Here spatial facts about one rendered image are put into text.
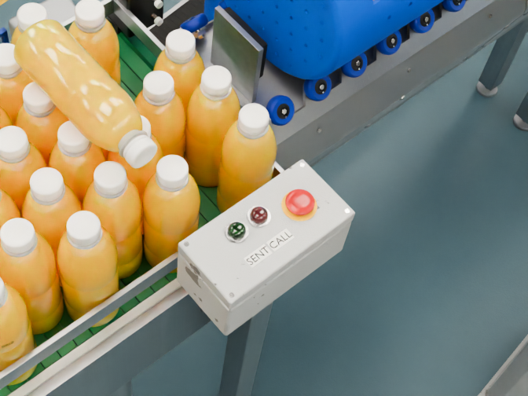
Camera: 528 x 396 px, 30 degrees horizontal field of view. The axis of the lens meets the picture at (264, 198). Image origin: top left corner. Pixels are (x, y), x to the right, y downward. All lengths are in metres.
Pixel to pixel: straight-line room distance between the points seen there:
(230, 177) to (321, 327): 1.07
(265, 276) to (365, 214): 1.37
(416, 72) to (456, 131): 1.06
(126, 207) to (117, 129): 0.11
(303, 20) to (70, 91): 0.36
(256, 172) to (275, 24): 0.25
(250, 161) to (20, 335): 0.36
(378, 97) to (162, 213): 0.52
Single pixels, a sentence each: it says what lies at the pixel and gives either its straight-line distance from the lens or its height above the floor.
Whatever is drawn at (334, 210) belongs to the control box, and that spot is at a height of 1.10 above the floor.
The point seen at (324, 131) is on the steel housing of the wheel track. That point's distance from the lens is 1.56.
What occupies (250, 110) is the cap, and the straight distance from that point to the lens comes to 1.26.
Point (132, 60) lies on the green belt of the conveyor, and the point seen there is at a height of 0.90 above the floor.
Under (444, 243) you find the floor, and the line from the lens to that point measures 2.52.
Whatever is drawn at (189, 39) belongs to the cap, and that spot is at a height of 1.12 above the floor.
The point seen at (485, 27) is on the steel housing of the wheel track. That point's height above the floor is 0.86.
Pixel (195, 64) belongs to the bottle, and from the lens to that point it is 1.34.
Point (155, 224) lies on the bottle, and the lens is 1.26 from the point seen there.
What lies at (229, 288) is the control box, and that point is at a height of 1.10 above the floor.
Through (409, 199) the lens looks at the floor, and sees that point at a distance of 2.56.
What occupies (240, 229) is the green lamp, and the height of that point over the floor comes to 1.11.
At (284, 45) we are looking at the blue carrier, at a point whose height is 1.02.
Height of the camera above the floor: 2.13
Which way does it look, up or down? 59 degrees down
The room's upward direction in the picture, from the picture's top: 10 degrees clockwise
